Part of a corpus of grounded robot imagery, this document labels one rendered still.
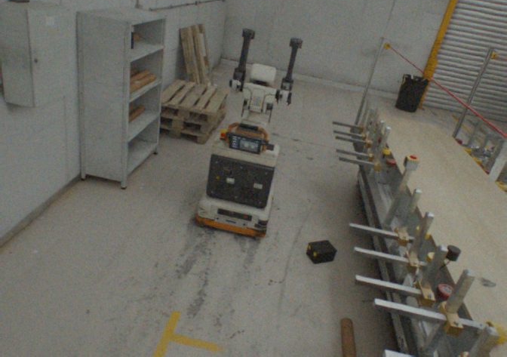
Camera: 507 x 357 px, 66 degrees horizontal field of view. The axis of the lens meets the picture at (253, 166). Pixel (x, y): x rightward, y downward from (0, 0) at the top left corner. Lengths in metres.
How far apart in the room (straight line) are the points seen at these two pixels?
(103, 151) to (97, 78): 0.68
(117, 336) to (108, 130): 1.86
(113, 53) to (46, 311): 2.00
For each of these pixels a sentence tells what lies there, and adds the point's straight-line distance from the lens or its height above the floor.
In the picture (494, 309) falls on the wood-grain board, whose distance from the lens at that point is 2.16.
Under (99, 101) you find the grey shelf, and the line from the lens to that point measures 3.70.
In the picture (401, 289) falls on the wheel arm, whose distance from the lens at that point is 2.04.
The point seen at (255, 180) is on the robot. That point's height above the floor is 0.55.
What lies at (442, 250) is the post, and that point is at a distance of 1.99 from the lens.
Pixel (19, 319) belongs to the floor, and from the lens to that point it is 2.84.
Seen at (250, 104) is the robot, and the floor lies 1.07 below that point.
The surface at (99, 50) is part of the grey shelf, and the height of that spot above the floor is 1.28.
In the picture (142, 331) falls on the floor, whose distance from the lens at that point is 2.67.
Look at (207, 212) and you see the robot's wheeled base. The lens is 3.36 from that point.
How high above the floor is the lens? 2.05
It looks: 26 degrees down
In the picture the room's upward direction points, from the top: 11 degrees clockwise
